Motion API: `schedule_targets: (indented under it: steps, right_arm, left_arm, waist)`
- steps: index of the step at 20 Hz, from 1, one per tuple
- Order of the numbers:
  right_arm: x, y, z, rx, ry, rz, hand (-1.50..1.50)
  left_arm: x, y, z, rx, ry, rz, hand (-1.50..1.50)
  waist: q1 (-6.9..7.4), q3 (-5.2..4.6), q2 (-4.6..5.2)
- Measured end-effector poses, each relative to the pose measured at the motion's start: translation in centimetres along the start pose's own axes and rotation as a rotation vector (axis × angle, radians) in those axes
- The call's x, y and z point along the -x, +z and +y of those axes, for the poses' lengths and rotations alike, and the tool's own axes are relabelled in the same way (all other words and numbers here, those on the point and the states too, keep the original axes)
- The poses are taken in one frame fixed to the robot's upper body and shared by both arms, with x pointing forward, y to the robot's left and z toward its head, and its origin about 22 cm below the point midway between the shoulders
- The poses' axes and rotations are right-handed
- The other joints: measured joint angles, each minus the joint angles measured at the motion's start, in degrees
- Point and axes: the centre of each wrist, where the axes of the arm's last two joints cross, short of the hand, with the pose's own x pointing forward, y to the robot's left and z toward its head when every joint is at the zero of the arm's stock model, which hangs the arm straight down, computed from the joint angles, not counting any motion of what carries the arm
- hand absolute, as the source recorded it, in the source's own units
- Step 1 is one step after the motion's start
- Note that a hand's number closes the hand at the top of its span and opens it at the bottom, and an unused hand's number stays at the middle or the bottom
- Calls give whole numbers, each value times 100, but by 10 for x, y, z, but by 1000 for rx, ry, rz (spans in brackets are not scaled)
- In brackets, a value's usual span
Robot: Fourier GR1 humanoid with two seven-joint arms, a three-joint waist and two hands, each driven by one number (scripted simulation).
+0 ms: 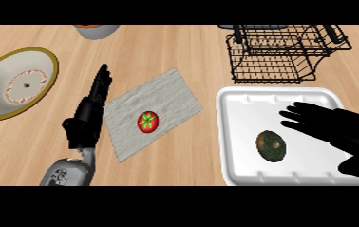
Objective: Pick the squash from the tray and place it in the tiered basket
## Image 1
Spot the white bowl with gold rim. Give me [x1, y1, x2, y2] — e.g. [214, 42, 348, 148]
[0, 47, 60, 122]

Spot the white plastic tray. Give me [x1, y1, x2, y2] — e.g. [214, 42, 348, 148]
[214, 85, 359, 187]

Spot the dark green squash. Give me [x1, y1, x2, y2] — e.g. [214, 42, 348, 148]
[254, 129, 288, 163]

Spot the grey cloth placemat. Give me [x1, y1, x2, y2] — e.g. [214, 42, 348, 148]
[102, 67, 203, 163]

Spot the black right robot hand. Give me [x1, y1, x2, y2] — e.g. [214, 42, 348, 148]
[277, 101, 359, 178]

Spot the black wire tiered basket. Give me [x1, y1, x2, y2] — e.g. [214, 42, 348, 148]
[217, 24, 353, 85]

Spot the grey cup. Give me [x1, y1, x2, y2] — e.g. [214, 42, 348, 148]
[72, 24, 121, 41]

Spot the red tomato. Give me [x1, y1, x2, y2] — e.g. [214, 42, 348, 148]
[135, 110, 159, 135]

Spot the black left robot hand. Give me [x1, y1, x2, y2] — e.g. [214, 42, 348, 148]
[62, 63, 113, 150]

